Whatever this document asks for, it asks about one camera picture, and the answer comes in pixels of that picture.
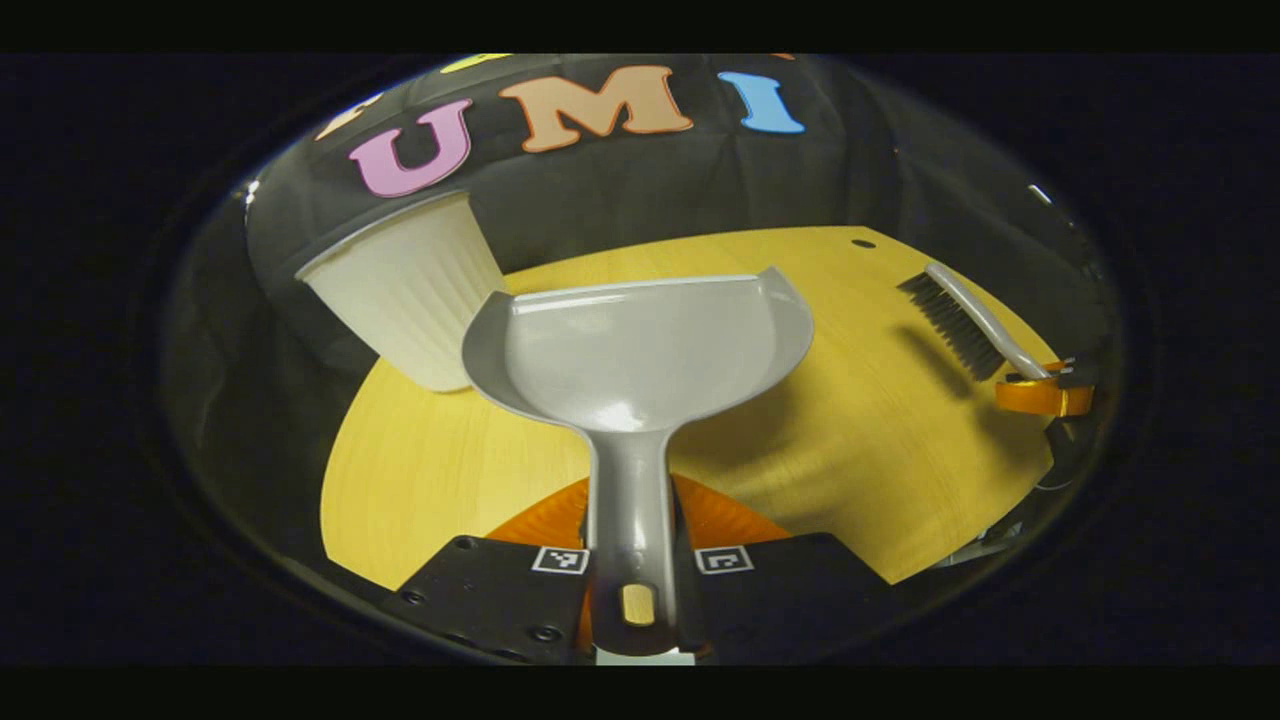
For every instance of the white ribbed garbage bin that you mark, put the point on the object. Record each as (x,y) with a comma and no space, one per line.
(410,290)

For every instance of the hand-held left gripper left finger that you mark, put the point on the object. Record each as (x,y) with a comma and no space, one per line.
(490,600)

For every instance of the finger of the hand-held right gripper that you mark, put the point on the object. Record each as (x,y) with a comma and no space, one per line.
(1040,398)
(1078,375)

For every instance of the small grey broom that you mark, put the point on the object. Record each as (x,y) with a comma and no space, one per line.
(985,320)

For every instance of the grey plastic dustpan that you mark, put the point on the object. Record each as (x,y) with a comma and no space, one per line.
(640,360)

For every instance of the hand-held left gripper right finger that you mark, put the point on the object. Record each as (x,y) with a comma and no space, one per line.
(790,595)

